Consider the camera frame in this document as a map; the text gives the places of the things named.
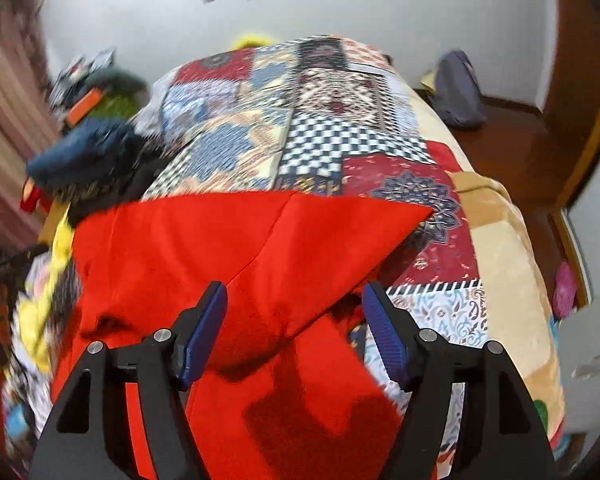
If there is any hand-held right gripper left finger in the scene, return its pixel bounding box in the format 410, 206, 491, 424
27, 281, 228, 480

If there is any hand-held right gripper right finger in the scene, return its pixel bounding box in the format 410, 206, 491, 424
362, 281, 556, 480

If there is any red zip jacket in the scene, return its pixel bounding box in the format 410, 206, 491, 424
50, 191, 434, 480

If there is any beige fleece blanket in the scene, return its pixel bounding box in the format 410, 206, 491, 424
410, 89, 569, 461

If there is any dark cloth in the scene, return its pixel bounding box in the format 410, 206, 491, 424
67, 140, 181, 224

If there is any yellow cloth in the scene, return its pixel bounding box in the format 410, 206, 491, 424
12, 204, 77, 372

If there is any pink bag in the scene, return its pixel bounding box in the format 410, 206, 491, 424
552, 262, 579, 319

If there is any light grey plastic panel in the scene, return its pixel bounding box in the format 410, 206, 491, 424
549, 304, 600, 437

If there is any blue denim garment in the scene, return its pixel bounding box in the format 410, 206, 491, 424
27, 118, 152, 197

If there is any red plush toy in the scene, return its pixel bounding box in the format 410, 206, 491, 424
19, 175, 56, 214

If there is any patchwork printed blanket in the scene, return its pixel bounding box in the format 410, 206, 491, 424
5, 35, 491, 480

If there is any orange box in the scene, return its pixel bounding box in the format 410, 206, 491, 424
67, 88, 104, 124

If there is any grey backpack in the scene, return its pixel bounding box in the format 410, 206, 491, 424
432, 49, 487, 129

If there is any striped brown curtain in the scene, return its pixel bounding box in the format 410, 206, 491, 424
0, 4, 64, 252

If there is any pile of assorted clutter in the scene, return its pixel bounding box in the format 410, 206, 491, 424
49, 47, 119, 107

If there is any yellow plastic object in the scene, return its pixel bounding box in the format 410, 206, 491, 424
229, 33, 276, 52

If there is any brown wooden door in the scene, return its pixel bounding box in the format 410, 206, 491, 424
542, 0, 600, 207

